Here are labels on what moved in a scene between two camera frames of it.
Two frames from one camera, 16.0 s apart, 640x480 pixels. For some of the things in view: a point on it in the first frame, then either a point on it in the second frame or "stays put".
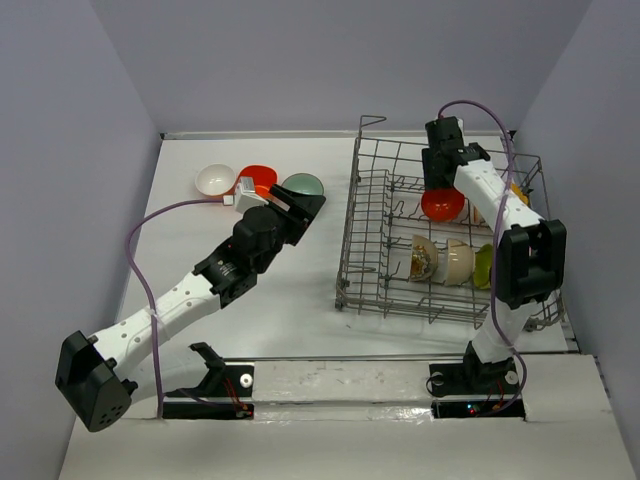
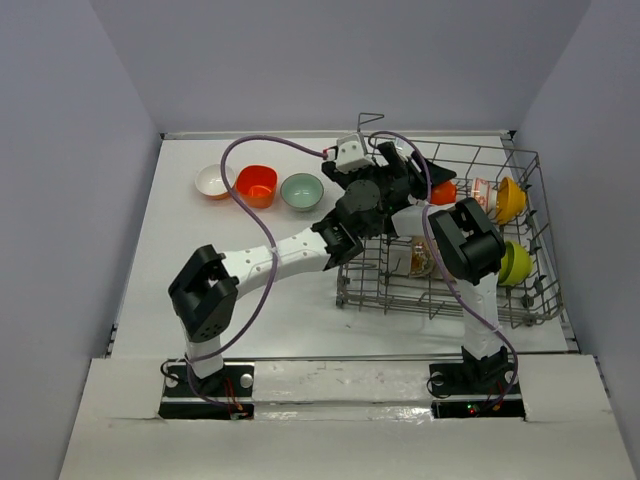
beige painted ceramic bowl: [424, 258] stays put
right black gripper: [432, 181] -> [429, 175]
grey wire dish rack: [434, 249] stays put
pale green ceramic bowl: [304, 183] stays put
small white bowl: [215, 179] stays put
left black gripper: [301, 212] -> [385, 174]
